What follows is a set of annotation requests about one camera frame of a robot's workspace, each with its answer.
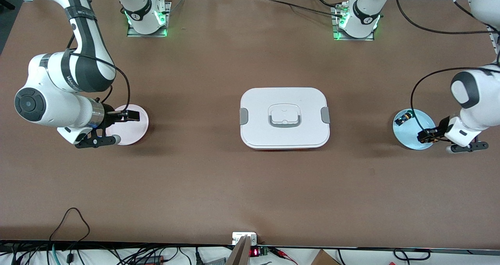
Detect light blue round plate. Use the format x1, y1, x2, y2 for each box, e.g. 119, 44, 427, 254
393, 109, 437, 150

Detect pink round plate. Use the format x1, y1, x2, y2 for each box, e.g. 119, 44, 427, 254
105, 104, 149, 146

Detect white lidded lunch box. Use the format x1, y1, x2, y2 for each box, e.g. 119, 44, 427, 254
239, 87, 330, 150

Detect brown cardboard piece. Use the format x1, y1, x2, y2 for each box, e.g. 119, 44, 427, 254
311, 249, 340, 265

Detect small white metal device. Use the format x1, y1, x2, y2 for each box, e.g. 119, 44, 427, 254
232, 232, 257, 245

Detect red probe leads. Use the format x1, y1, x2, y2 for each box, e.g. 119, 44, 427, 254
270, 247, 299, 265

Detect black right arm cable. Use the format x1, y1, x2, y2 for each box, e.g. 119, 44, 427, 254
64, 32, 131, 111

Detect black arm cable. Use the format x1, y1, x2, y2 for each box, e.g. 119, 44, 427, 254
64, 32, 131, 111
410, 67, 500, 142

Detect black right camera bracket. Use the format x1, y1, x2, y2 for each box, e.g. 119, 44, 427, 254
75, 129, 117, 149

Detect black camera bracket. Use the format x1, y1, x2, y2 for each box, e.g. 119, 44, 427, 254
457, 141, 489, 152
75, 129, 117, 149

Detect black left camera bracket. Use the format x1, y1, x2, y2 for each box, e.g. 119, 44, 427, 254
457, 141, 489, 152

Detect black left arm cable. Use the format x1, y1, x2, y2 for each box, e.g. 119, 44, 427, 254
410, 67, 500, 142

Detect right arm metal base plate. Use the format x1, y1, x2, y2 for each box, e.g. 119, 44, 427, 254
127, 1, 171, 38

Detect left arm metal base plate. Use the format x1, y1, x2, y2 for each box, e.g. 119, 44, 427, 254
331, 5, 375, 41

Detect grey slanted post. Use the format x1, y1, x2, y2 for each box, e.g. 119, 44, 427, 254
226, 236, 252, 265

